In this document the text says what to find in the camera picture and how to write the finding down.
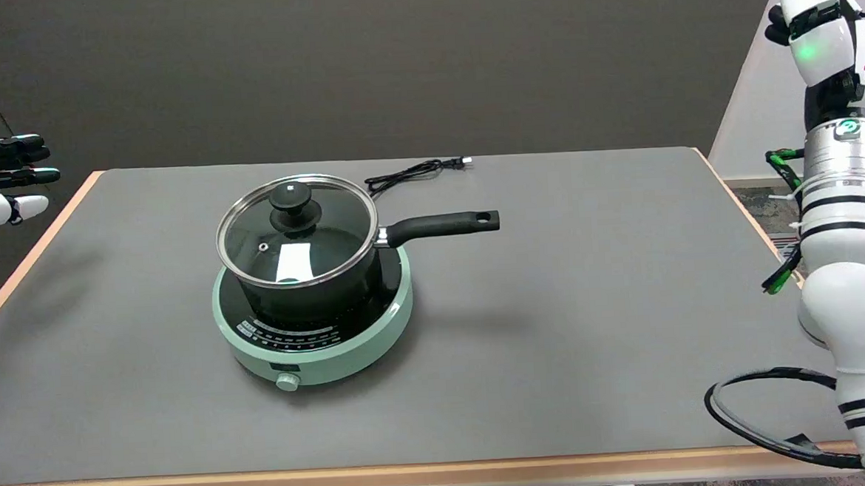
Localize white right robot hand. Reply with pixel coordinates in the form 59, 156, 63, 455
764, 0, 865, 132

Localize glass pot lid black knob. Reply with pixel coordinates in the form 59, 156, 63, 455
213, 170, 383, 291

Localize green round induction cooker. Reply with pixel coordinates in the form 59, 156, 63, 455
209, 244, 418, 396

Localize grey table mat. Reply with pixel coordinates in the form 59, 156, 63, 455
0, 131, 858, 486

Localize black braided cable green marks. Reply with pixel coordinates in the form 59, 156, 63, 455
756, 147, 811, 296

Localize black grey cable loop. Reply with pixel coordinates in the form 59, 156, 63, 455
703, 362, 865, 478

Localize black power cord with plug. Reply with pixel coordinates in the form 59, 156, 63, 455
363, 156, 473, 198

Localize black saucepan with handle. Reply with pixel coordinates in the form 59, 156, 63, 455
234, 209, 506, 329

